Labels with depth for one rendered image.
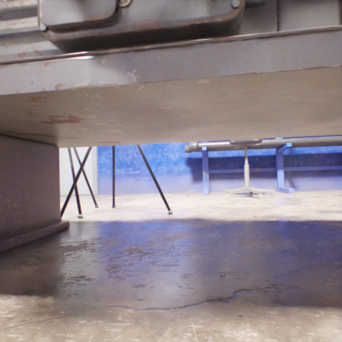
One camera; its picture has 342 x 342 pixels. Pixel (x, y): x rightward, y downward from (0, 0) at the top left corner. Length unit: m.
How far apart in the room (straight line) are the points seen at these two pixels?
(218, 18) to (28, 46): 0.53
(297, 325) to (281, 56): 0.43
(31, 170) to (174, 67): 0.84
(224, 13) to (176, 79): 0.14
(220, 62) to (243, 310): 0.43
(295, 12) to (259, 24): 0.08
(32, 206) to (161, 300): 0.78
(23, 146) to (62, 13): 0.67
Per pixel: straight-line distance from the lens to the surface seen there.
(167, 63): 0.50
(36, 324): 0.54
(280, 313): 0.53
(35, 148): 1.22
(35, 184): 1.21
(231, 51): 0.50
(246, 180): 2.91
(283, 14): 0.75
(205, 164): 3.73
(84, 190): 4.27
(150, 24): 0.55
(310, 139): 3.60
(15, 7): 0.82
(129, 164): 4.05
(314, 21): 0.76
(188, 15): 0.54
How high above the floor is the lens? 0.23
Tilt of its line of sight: 1 degrees up
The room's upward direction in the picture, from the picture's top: 2 degrees counter-clockwise
